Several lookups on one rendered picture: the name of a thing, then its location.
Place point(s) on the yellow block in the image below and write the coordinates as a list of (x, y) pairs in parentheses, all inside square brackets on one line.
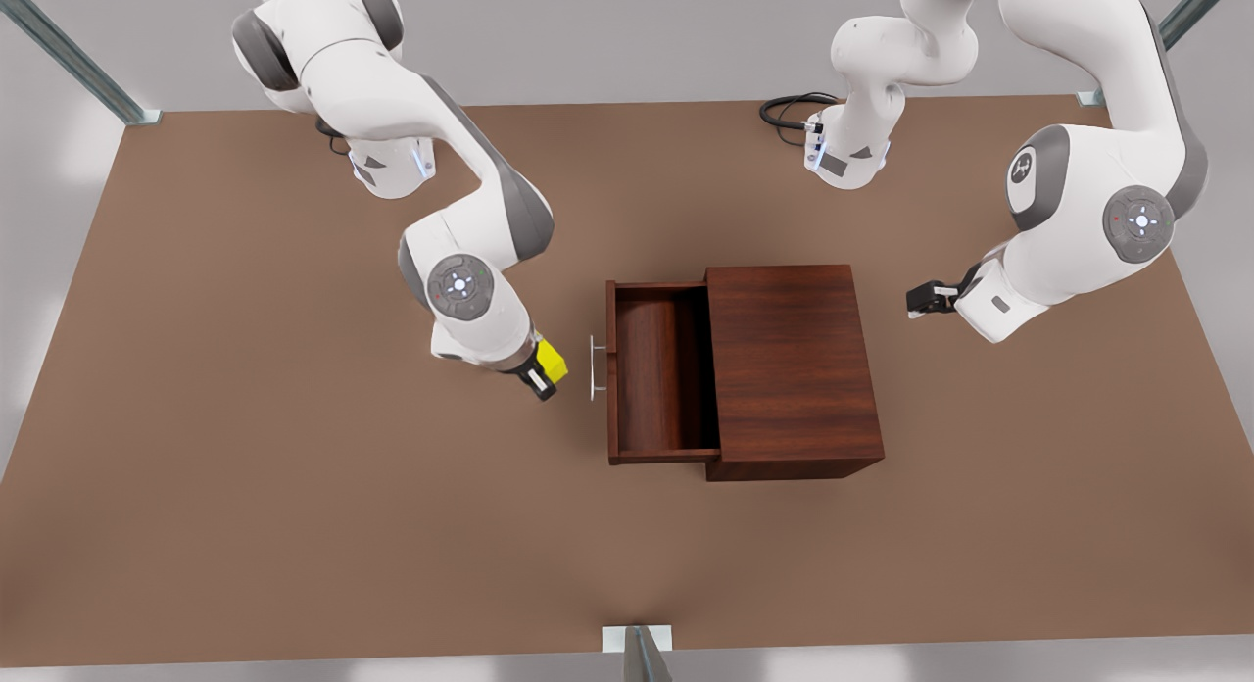
[(551, 361)]

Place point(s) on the silver frame post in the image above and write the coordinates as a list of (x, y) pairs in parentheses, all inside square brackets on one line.
[(73, 53), (642, 655), (1171, 30)]

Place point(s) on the dark wooden cabinet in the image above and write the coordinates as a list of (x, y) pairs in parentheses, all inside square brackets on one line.
[(792, 370)]

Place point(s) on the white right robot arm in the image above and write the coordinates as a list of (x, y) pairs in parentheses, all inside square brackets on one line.
[(392, 104)]

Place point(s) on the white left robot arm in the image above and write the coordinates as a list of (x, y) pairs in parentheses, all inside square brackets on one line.
[(1087, 202)]

